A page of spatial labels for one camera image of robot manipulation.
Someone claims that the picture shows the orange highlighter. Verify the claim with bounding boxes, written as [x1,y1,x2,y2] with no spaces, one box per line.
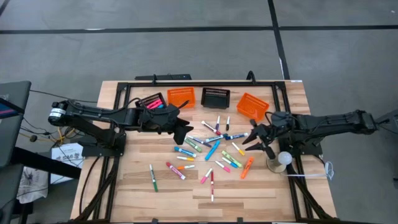
[240,156,255,180]

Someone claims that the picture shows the white cloth bag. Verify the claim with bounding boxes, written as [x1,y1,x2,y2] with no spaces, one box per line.
[17,166,49,205]

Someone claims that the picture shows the yellow-green highlighter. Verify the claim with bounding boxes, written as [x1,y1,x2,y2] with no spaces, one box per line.
[221,150,243,169]

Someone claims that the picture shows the black aluminium table frame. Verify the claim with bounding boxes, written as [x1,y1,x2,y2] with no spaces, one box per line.
[71,80,335,224]

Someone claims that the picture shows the black cable bundle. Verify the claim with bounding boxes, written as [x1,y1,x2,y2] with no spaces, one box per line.
[79,155,121,222]
[287,164,333,222]

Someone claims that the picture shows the black bar device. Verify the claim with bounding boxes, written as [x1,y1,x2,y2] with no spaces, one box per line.
[134,73,193,82]

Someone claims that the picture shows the red Expo marker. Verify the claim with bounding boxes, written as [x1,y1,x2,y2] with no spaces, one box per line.
[201,120,223,136]

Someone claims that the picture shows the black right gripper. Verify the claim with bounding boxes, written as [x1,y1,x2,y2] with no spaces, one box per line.
[242,119,280,160]

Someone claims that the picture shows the teal Expo marker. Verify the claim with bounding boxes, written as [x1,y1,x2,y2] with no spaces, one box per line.
[174,146,198,159]

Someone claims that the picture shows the small pink marker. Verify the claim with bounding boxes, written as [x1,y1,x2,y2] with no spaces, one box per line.
[200,167,214,185]
[215,160,232,174]

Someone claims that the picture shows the magenta Expo marker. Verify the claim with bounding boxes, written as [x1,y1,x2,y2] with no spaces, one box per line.
[165,161,187,181]

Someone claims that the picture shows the brass lamp white bulb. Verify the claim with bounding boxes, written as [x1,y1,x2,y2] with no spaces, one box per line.
[266,151,294,174]

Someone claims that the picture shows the thin green marker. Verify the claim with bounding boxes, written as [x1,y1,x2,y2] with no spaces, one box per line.
[149,164,159,193]

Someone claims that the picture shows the black plastic basket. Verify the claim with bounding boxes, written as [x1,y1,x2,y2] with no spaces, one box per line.
[200,87,231,110]
[135,92,168,110]

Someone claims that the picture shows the black floor cable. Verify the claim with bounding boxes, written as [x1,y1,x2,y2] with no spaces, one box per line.
[30,89,99,104]

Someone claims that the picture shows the dark green Expo marker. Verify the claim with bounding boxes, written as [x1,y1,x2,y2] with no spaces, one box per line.
[205,134,228,144]

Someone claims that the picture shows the small light blue marker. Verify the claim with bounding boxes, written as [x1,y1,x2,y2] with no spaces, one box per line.
[221,157,239,169]

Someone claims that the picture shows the black beam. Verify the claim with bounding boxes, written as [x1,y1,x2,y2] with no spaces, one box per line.
[12,146,82,180]

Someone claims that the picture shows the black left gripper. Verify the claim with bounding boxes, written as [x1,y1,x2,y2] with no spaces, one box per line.
[136,104,195,146]

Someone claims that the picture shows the orange plastic basket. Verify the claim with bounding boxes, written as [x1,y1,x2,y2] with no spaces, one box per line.
[167,86,197,110]
[236,92,271,121]

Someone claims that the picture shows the white cable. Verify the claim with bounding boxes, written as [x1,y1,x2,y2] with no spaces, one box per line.
[281,161,335,182]

